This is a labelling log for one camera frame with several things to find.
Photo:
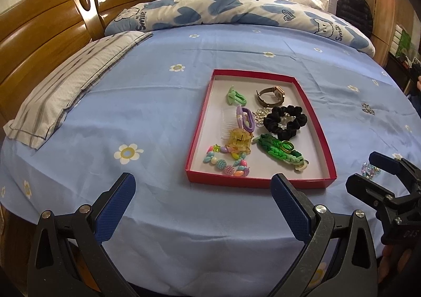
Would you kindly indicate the black puffer jacket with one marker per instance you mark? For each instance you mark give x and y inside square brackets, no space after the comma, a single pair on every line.
[353,8]

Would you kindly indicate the wristwatch with mesh band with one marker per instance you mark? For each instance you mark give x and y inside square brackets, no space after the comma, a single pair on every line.
[278,93]

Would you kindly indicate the purple hair clip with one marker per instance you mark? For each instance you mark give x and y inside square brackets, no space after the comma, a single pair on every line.
[245,119]

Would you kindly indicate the clear comb with hearts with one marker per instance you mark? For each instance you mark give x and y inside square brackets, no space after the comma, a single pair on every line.
[227,123]

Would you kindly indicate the wooden headboard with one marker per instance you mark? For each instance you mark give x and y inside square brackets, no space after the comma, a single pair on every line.
[39,37]

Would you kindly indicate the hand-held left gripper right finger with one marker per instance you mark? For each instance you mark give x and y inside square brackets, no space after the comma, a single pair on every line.
[292,208]

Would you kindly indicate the yellow claw clip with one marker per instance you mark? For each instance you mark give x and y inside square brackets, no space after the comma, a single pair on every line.
[238,141]

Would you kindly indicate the green and white boxes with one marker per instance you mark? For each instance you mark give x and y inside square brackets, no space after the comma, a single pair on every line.
[403,40]

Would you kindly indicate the green hair clip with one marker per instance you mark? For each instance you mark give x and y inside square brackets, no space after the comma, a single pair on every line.
[235,96]

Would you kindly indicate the iridescent rhinestone clip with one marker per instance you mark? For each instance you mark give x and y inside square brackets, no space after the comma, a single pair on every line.
[368,170]

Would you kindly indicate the blue floral bedsheet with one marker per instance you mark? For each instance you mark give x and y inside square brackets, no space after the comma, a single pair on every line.
[148,103]

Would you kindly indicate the red cardboard box tray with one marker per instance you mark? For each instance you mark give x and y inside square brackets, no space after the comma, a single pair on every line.
[227,81]

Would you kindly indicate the person's right hand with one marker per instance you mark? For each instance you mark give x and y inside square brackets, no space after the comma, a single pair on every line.
[398,259]

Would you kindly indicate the silver rhinestone brooch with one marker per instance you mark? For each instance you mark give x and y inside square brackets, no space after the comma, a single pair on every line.
[367,108]

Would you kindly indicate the grey striped pillow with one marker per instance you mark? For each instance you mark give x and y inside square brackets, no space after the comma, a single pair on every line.
[65,86]

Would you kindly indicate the white quilt with blue hearts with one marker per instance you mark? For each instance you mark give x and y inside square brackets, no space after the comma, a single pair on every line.
[197,11]

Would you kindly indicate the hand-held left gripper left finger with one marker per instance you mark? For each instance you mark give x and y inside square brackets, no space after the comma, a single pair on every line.
[115,208]

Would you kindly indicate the black scrunchie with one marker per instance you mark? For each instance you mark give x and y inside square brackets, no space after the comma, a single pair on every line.
[296,119]

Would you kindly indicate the clear crystal ornament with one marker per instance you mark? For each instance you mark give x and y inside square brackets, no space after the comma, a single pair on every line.
[284,120]

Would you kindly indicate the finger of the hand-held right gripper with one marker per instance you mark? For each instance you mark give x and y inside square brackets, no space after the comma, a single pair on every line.
[371,193]
[388,165]

